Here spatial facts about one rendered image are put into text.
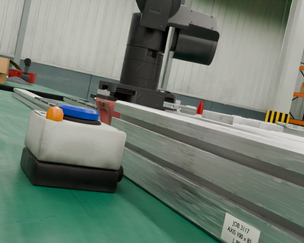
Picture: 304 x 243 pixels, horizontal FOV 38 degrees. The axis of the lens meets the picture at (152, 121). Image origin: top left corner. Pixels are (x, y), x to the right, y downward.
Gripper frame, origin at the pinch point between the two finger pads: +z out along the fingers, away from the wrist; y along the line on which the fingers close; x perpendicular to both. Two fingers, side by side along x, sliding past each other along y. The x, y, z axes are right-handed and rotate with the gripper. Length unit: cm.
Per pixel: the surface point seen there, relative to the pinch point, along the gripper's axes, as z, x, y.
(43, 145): -2.3, -21.6, -17.0
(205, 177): -2.7, -29.9, -5.3
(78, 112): -5.6, -19.6, -13.8
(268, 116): -8, 614, 542
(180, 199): 0.1, -26.8, -5.4
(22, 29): -103, 1084, 130
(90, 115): -5.4, -19.5, -12.7
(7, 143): 1.4, -0.9, -17.0
